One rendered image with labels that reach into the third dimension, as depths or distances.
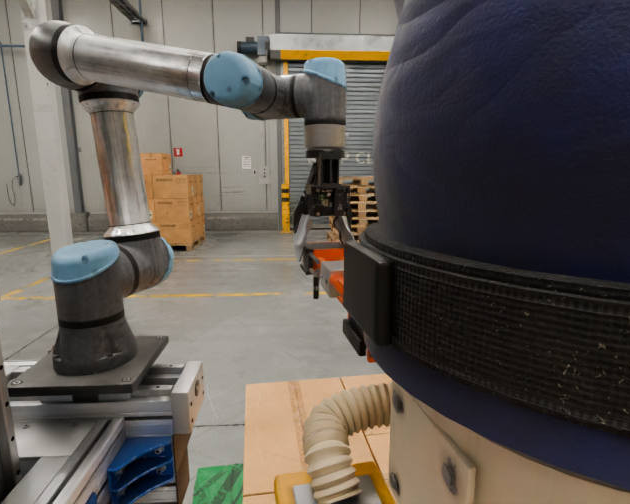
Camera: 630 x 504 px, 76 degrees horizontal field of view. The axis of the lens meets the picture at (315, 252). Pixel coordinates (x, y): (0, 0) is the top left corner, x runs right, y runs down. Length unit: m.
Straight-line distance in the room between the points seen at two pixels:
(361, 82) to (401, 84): 10.09
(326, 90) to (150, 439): 0.73
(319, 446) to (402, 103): 0.29
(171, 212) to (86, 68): 6.83
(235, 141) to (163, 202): 3.11
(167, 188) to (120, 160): 6.64
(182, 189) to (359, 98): 4.80
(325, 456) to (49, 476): 0.54
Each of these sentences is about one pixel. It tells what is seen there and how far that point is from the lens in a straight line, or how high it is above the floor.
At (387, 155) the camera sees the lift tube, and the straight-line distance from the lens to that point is 0.17.
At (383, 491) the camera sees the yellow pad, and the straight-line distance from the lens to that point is 0.42.
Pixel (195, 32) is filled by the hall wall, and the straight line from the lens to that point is 10.65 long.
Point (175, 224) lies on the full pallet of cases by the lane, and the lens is 7.63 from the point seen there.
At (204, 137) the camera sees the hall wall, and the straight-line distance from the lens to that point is 10.21.
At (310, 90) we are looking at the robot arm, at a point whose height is 1.55.
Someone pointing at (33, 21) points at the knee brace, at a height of 2.43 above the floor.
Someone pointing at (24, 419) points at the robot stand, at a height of 0.95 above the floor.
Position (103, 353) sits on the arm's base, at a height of 1.07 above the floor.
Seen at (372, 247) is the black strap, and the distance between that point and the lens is 0.18.
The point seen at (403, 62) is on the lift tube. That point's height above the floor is 1.45.
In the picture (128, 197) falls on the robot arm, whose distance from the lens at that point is 0.95.
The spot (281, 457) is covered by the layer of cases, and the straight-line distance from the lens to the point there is 1.41.
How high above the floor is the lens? 1.41
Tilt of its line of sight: 11 degrees down
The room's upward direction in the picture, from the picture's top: straight up
